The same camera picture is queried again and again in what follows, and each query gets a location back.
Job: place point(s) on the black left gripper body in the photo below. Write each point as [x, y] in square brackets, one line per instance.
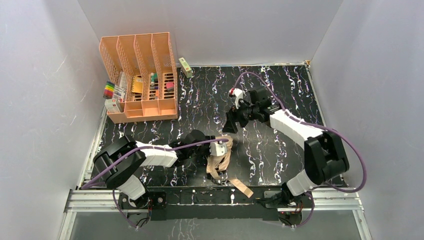
[208, 145]

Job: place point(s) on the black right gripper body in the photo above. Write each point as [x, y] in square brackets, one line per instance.
[236, 118]

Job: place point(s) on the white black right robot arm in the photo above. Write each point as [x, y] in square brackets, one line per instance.
[324, 154]

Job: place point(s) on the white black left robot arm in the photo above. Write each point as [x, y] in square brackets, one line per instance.
[116, 164]

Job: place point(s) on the pink eraser in organizer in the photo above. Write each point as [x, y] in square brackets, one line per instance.
[169, 86]

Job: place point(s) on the green white small box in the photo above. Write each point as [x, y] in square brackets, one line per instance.
[185, 67]

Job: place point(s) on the yellow notebook in organizer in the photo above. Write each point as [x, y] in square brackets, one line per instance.
[137, 85]

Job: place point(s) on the small white cardboard box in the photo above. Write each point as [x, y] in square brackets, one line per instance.
[113, 105]

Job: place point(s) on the peach plastic desk organizer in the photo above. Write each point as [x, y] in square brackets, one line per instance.
[143, 72]

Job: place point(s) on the colourful marker pen set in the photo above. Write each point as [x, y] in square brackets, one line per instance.
[109, 90]

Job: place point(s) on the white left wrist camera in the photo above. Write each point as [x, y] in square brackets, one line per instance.
[218, 148]

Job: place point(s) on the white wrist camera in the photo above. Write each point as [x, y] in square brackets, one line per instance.
[218, 148]
[236, 95]

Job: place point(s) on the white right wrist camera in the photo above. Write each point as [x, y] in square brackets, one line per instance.
[236, 95]

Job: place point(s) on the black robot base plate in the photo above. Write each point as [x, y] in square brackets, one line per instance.
[225, 202]

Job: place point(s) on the aluminium table edge rail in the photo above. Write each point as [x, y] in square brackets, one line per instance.
[260, 157]

